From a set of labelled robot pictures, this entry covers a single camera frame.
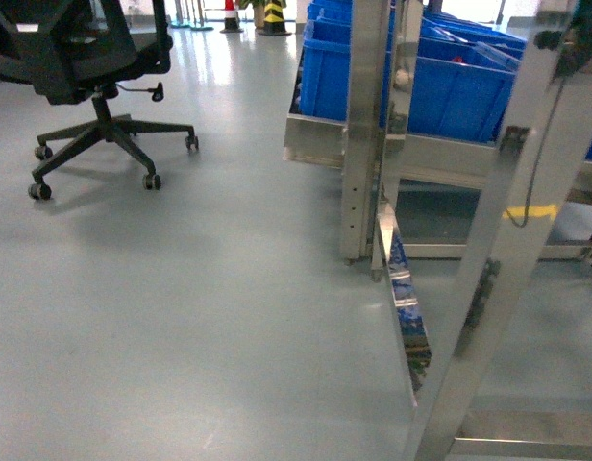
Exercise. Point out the red white traffic cone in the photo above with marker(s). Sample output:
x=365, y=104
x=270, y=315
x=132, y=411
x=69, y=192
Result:
x=231, y=24

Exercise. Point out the stainless steel roller rack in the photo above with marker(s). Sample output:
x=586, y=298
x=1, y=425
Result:
x=457, y=227

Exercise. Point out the black office chair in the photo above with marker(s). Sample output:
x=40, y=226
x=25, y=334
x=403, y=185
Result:
x=72, y=51

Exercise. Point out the large blue plastic crate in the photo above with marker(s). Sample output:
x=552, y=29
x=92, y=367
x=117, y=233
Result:
x=458, y=90

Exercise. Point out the yellow black striped bollard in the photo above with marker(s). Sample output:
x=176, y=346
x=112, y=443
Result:
x=273, y=21

